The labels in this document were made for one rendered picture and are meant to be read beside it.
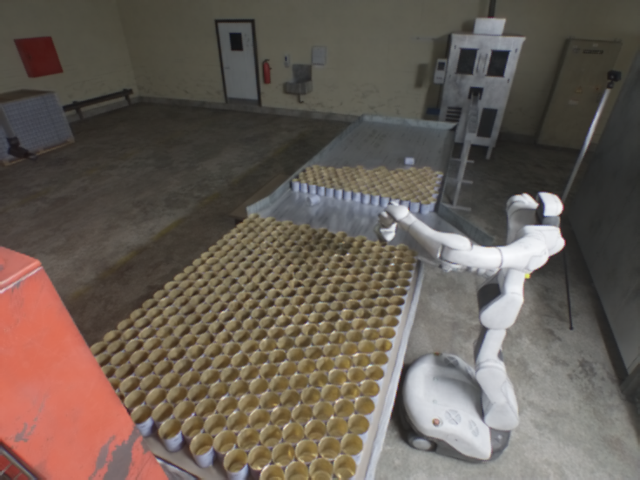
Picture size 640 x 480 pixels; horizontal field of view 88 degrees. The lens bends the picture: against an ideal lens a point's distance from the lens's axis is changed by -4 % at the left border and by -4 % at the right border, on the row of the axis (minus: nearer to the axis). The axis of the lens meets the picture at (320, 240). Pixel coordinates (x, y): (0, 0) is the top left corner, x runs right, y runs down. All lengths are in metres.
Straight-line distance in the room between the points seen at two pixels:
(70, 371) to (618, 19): 8.47
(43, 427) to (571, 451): 2.80
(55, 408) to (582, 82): 8.06
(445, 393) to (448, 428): 0.26
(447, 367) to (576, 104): 6.46
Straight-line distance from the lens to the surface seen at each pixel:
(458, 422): 2.30
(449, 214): 2.47
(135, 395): 1.43
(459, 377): 2.54
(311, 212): 2.45
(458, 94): 6.83
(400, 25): 8.30
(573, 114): 8.18
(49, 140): 8.83
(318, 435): 1.29
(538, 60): 8.29
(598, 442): 3.10
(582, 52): 8.00
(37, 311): 0.50
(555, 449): 2.91
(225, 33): 9.95
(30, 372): 0.53
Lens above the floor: 2.29
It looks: 34 degrees down
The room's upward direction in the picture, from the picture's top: straight up
